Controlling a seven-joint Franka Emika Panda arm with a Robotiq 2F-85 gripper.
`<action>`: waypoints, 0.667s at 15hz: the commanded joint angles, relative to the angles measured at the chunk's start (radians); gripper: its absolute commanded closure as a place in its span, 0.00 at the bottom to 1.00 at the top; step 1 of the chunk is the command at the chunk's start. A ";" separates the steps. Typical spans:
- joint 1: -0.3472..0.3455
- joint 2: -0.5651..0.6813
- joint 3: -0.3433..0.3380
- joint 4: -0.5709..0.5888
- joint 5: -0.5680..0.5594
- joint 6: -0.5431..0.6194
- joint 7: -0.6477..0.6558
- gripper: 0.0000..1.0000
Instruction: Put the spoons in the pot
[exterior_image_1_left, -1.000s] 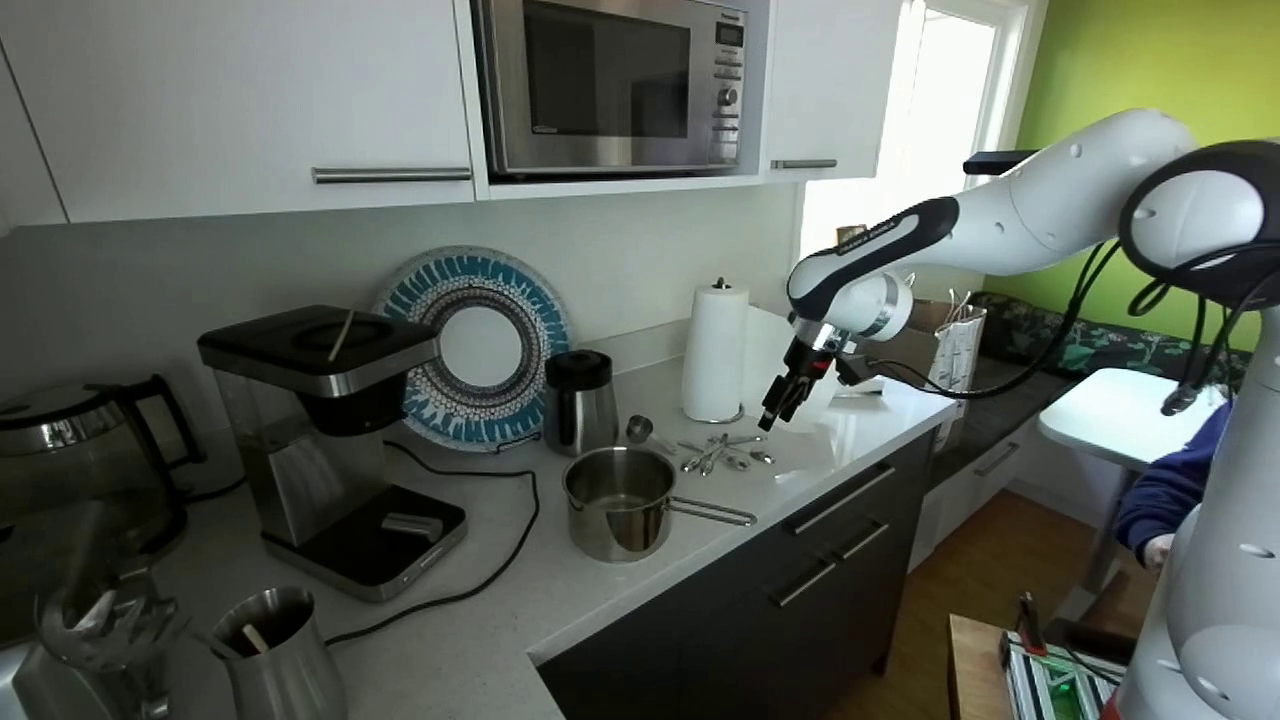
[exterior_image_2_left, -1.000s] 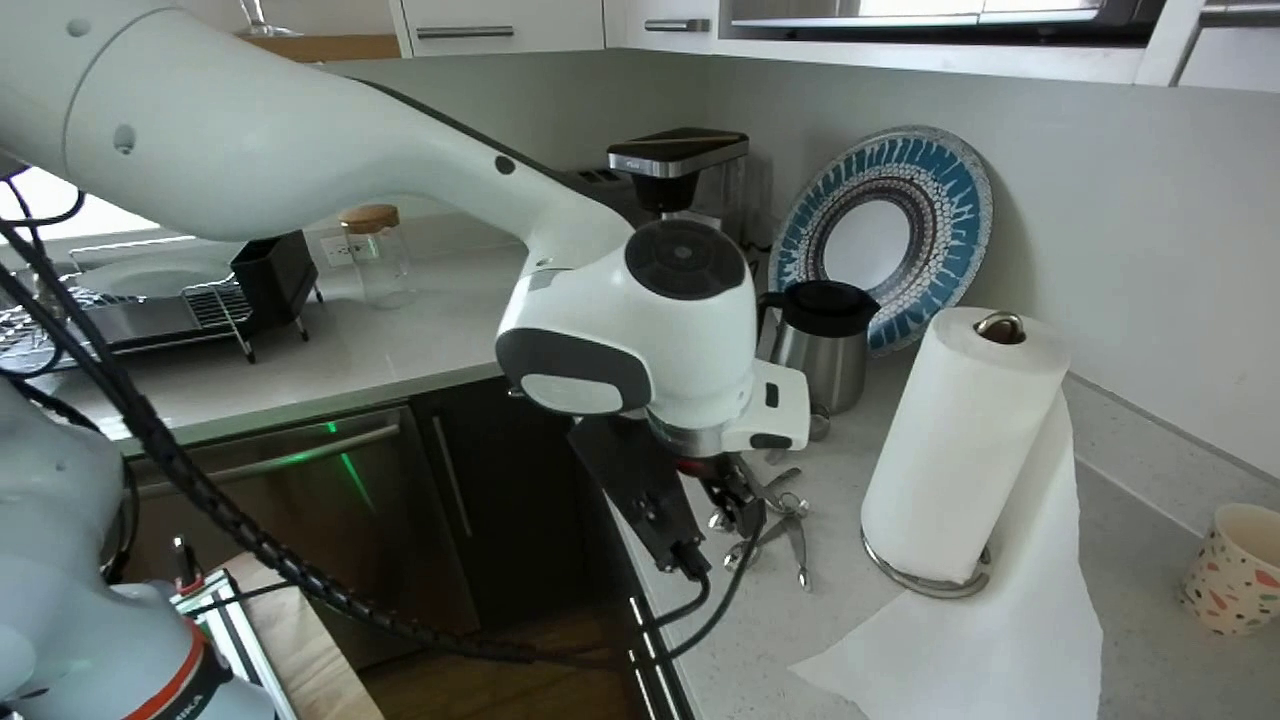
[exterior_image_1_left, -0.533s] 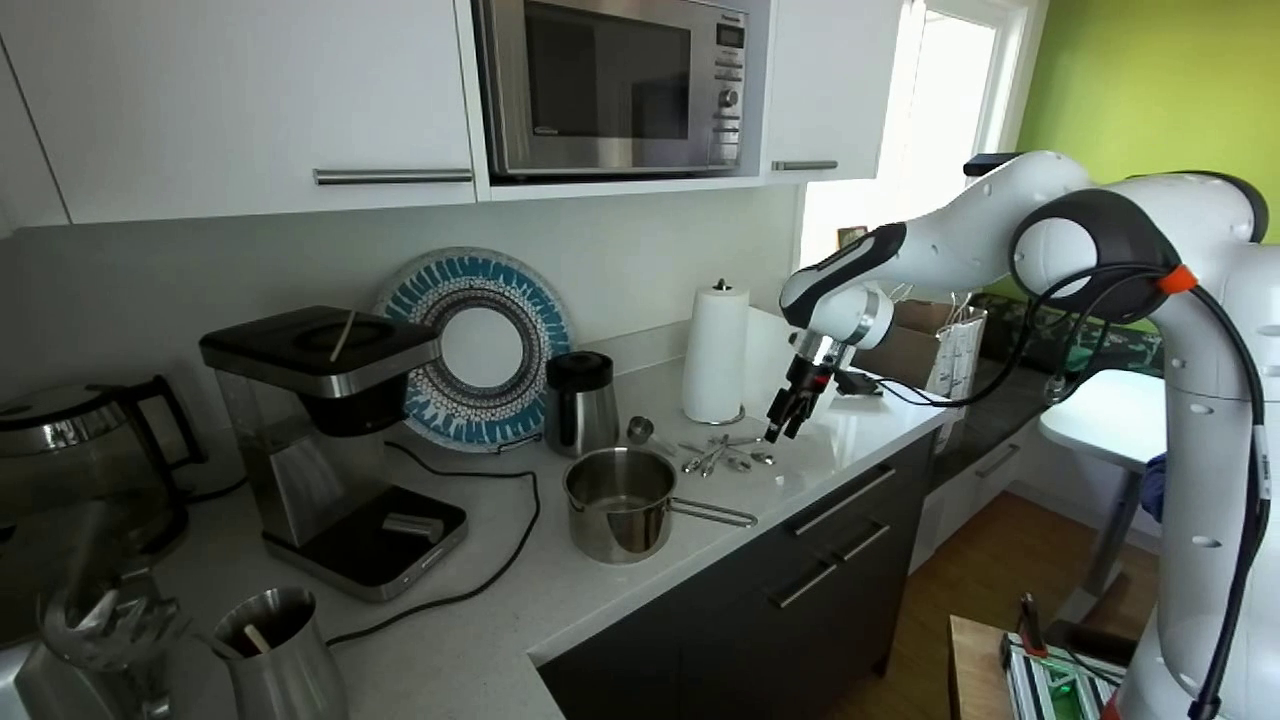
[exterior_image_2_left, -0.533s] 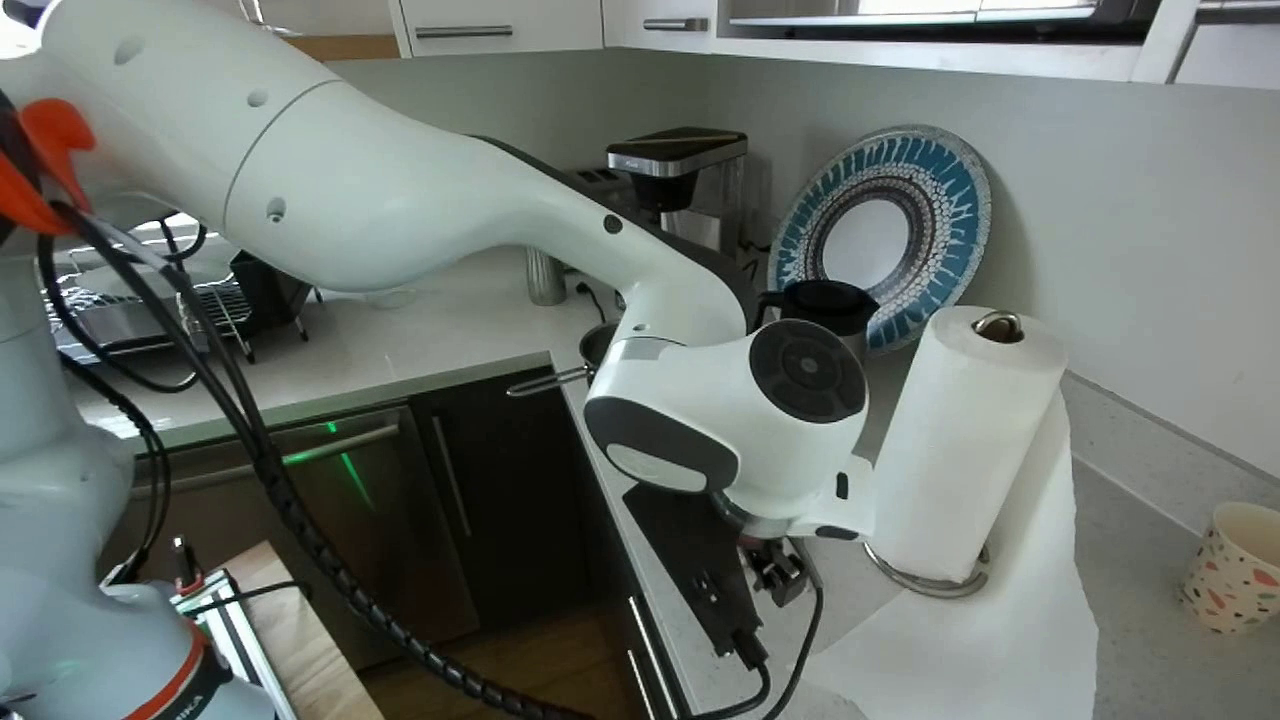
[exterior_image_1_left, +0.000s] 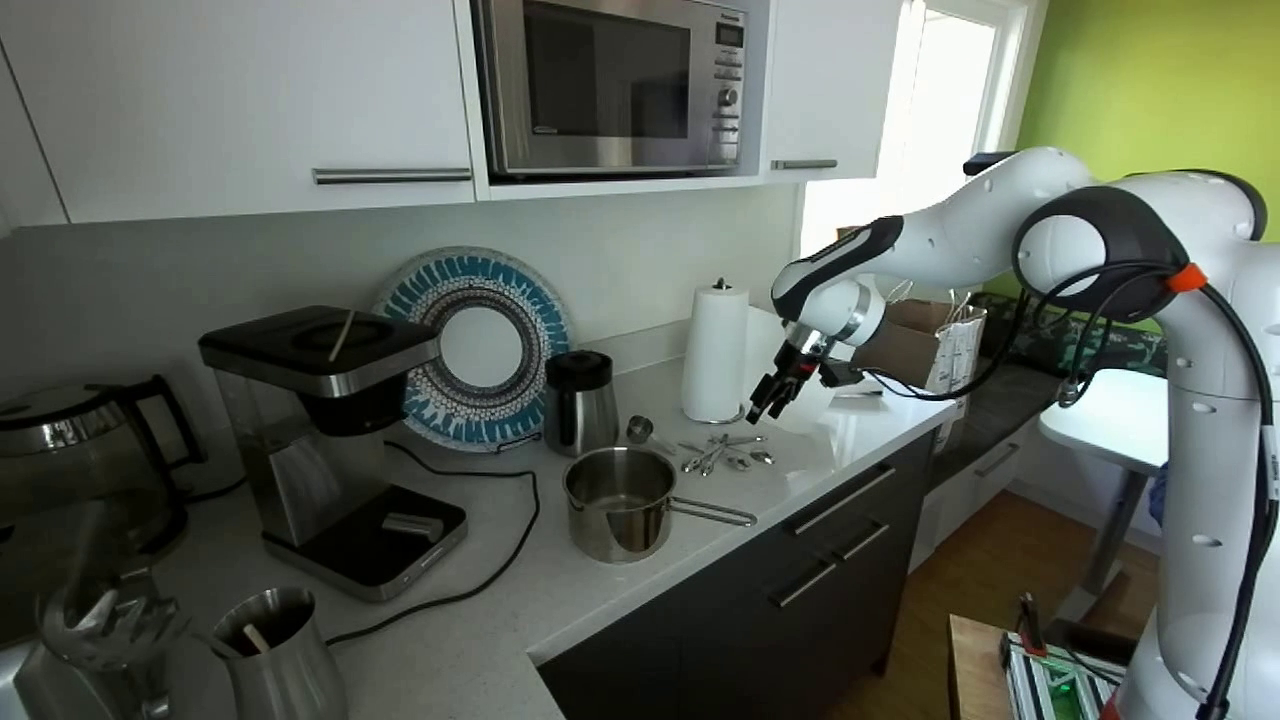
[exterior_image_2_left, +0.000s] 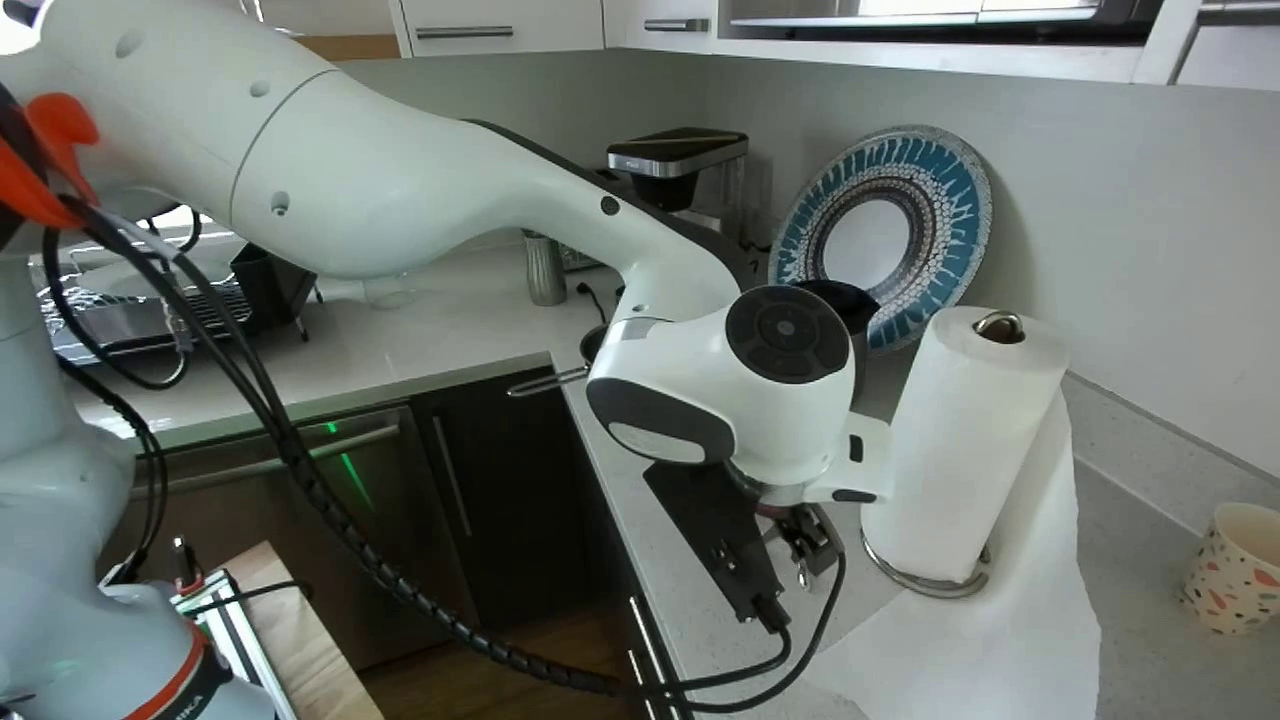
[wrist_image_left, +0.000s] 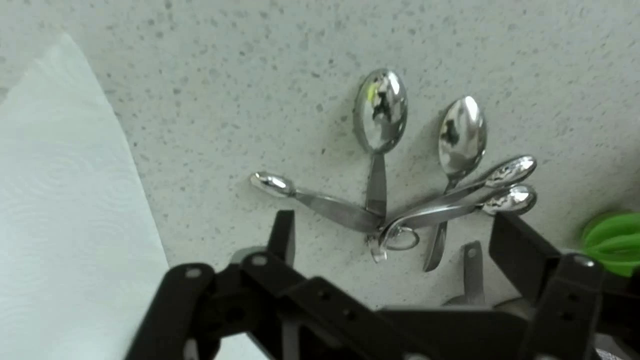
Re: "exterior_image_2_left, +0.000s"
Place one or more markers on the steel dishwasher front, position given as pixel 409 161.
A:
pixel 386 535

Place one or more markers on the steel utensil cup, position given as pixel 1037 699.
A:
pixel 541 280

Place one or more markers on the dark cabinet door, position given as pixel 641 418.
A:
pixel 520 507

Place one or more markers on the black counter appliance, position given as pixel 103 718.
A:
pixel 275 287

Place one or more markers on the white upper cabinet door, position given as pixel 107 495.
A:
pixel 660 17
pixel 501 23
pixel 1233 55

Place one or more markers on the dotted paper cup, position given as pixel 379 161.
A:
pixel 1241 575

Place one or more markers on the steel drip coffee maker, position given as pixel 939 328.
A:
pixel 680 151

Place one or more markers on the blue and white plate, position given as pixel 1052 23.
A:
pixel 953 214

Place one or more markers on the white paper towel roll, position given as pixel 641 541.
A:
pixel 973 440

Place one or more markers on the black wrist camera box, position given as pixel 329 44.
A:
pixel 722 535

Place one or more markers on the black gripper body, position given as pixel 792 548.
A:
pixel 805 535

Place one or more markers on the steel paper towel holder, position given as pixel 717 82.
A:
pixel 932 580

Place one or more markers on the steel built-in microwave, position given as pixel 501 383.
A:
pixel 932 17

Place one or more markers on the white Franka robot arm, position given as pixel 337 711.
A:
pixel 402 175

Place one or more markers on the wooden table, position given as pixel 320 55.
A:
pixel 306 652

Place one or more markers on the dark drawer cabinet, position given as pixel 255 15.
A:
pixel 645 642

